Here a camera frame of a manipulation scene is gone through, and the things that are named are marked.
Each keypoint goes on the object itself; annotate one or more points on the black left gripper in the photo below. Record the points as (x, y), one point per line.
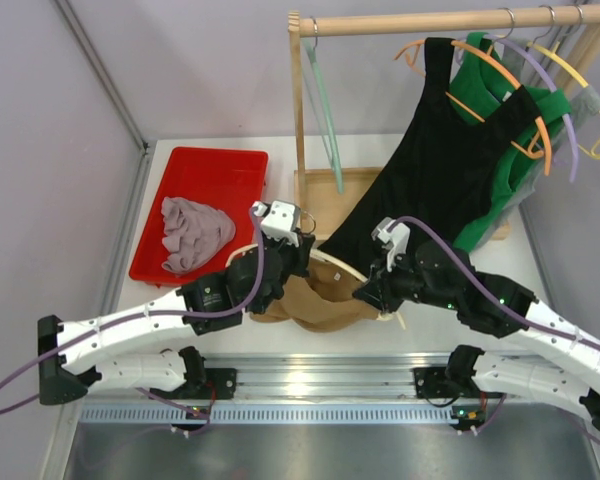
(296, 251)

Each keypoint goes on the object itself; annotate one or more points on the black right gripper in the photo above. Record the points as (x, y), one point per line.
(380, 289)

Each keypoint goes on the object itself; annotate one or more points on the cream hanger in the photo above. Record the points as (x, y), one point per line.
(326, 258)

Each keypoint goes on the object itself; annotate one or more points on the tan tank top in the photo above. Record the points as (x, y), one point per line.
(323, 302)

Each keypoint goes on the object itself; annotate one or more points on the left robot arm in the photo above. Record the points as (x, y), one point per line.
(79, 357)

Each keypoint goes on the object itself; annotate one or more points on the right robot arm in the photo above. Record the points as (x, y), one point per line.
(441, 276)

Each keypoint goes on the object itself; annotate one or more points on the mauve tank top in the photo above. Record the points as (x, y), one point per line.
(193, 233)

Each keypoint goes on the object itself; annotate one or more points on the black tank top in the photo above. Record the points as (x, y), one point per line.
(443, 169)

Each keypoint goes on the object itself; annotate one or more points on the mint green hanger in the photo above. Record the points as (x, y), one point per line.
(319, 101)

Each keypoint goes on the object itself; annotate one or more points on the green tank top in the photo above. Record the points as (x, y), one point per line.
(481, 89)

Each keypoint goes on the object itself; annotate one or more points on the yellow hanger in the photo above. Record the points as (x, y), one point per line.
(590, 90)

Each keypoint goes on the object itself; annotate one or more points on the grey tank top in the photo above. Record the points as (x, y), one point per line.
(517, 173)

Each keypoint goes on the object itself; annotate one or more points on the lilac hanger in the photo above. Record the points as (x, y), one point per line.
(523, 52)

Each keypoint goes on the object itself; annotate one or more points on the wooden clothes rack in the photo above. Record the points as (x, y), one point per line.
(329, 196)

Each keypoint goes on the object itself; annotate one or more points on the red plastic bin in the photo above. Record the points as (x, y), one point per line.
(224, 179)

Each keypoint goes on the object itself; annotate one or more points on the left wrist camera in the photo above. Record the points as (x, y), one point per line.
(279, 220)

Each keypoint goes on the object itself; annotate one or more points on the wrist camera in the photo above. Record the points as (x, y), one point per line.
(393, 237)
(279, 220)

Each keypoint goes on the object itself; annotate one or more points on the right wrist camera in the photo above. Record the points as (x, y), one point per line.
(393, 237)

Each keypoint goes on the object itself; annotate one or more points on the aluminium table rail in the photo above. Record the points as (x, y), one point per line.
(294, 391)

